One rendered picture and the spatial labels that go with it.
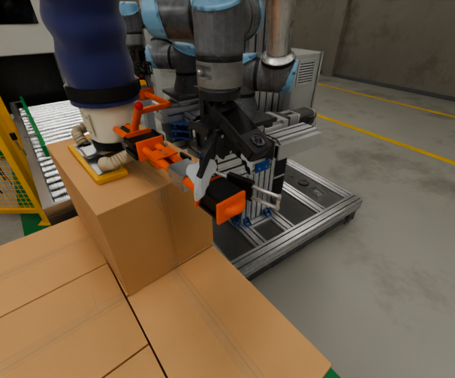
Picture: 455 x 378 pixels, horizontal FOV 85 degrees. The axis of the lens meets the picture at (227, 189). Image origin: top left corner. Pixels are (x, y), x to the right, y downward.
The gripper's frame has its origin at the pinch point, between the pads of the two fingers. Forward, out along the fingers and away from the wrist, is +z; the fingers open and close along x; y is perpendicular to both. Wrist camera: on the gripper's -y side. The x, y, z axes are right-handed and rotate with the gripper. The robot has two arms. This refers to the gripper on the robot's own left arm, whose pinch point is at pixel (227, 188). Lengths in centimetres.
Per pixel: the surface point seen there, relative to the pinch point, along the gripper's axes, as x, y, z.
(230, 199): 2.6, -3.7, -0.6
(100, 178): 14.3, 44.3, 12.8
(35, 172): 30, 143, 50
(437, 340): -92, -62, 109
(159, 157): 3.6, 22.2, 0.3
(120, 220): 15.8, 29.8, 19.9
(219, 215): 5.4, -3.8, 1.7
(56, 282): 40, 54, 55
